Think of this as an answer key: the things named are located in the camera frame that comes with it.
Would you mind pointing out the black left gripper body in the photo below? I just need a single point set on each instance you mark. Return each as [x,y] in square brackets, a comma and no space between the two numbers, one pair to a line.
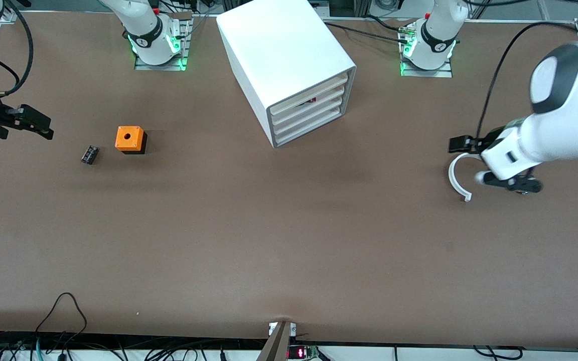
[488,137]

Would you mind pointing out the white plastic drawer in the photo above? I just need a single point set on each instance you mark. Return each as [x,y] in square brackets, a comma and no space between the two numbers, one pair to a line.
[329,119]
[289,104]
[329,109]
[329,98]

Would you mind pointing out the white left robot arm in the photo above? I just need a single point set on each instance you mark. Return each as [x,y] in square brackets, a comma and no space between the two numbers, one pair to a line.
[570,125]

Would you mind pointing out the white drawer cabinet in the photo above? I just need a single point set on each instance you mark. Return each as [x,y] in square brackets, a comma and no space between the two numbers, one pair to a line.
[279,45]

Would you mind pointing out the white curved plastic arc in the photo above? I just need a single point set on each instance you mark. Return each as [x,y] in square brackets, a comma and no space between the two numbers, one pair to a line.
[452,178]

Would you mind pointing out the small black component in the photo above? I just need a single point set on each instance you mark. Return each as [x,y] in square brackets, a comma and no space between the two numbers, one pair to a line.
[90,155]

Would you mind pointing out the orange box with hole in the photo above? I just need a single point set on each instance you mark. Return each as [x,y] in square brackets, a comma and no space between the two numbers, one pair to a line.
[128,138]

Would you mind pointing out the red LED display board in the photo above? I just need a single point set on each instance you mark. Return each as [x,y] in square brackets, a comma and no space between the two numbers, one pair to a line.
[296,353]

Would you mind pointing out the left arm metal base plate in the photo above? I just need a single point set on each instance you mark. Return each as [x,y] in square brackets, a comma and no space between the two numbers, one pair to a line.
[444,73]

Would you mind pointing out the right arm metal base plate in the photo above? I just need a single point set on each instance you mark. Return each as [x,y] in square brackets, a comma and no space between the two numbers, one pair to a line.
[158,67]

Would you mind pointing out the tan camera mount beam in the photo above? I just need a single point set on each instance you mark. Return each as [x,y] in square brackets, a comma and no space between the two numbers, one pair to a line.
[274,348]

